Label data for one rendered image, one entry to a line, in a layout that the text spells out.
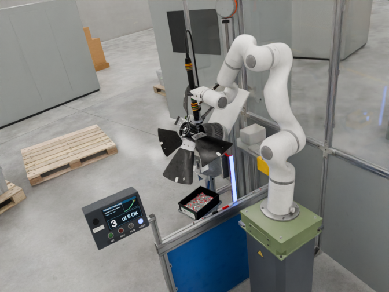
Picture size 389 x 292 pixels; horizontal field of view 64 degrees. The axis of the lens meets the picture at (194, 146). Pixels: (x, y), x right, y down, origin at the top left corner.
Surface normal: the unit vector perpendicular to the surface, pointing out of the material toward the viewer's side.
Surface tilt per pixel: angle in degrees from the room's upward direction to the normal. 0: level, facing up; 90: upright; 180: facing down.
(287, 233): 5
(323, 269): 0
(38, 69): 90
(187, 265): 90
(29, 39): 90
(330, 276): 0
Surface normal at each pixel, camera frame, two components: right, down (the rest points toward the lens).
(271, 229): -0.07, -0.89
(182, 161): -0.14, -0.17
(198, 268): 0.50, 0.36
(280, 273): -0.22, 0.50
